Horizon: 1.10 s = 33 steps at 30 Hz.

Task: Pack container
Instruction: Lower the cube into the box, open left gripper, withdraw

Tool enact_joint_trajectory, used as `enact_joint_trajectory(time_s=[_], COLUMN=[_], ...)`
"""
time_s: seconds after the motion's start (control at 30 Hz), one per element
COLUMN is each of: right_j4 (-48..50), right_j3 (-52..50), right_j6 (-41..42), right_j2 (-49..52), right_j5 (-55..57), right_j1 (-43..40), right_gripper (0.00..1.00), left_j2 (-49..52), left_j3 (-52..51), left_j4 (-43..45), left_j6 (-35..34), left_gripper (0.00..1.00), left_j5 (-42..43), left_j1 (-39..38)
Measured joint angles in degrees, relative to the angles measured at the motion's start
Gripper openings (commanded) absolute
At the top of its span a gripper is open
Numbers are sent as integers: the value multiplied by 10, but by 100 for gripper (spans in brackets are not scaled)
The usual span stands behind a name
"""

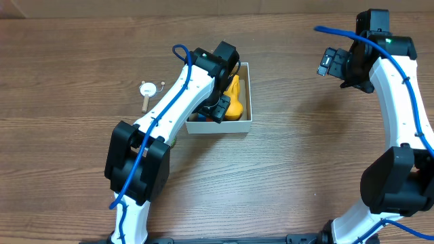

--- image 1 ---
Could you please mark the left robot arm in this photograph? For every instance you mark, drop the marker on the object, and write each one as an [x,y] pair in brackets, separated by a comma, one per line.
[138,160]

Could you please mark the yellow rubber duck toy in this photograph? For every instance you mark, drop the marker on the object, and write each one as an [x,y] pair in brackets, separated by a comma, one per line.
[235,109]

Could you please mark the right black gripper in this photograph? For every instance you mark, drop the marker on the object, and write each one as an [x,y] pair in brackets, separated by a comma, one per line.
[338,63]

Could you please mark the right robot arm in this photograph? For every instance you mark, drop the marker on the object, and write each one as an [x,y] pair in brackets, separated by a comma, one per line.
[399,183]

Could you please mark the multicoloured puzzle cube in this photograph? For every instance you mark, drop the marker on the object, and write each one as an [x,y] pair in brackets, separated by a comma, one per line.
[200,118]

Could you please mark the white cardboard box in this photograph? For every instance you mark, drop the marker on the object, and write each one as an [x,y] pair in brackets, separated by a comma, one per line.
[242,125]

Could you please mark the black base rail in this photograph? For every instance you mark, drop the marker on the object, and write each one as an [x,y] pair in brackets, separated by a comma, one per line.
[310,238]

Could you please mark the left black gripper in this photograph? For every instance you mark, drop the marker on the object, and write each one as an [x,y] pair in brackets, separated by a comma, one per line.
[218,110]

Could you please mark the white wooden rattle drum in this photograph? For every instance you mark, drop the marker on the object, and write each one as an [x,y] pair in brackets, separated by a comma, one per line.
[148,90]

